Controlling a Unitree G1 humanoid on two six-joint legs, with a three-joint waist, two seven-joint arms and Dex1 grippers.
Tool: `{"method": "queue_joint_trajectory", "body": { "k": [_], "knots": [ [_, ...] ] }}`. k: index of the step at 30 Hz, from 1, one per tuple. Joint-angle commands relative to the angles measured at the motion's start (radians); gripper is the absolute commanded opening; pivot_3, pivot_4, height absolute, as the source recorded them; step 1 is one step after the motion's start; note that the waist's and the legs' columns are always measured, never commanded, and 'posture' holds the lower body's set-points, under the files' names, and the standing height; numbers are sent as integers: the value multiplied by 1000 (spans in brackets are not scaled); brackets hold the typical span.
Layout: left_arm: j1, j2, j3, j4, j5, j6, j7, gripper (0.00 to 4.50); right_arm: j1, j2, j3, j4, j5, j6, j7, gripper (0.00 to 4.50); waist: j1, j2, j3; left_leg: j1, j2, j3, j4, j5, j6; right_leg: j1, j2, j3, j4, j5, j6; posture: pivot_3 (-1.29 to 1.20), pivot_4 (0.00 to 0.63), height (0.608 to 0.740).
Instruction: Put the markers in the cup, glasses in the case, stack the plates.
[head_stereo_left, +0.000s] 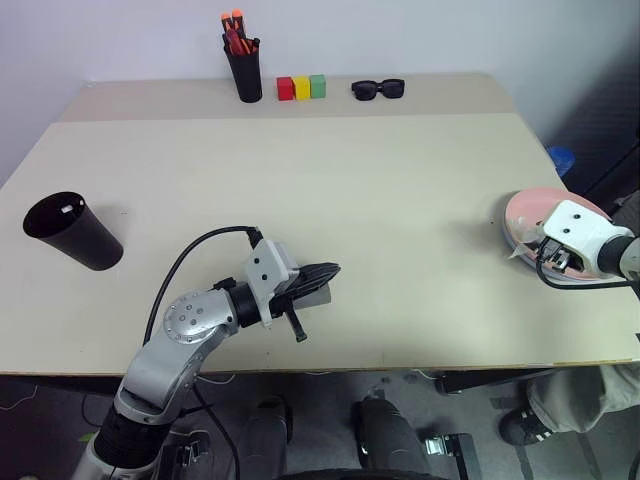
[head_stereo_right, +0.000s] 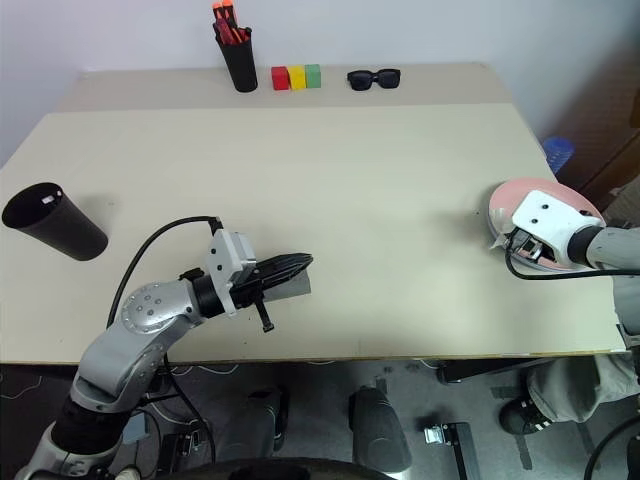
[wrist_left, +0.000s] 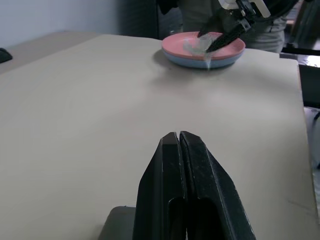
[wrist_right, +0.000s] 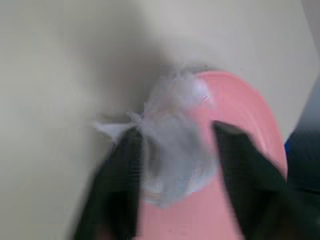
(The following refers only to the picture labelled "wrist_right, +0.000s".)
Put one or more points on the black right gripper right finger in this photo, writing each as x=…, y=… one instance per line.
x=250, y=180

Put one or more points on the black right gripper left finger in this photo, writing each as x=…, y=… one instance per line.
x=117, y=185

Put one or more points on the clear plastic bag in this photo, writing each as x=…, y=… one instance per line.
x=172, y=140

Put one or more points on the dark blue object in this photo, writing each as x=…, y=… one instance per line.
x=303, y=160

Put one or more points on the pink plastic bin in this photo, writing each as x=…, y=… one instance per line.
x=245, y=112

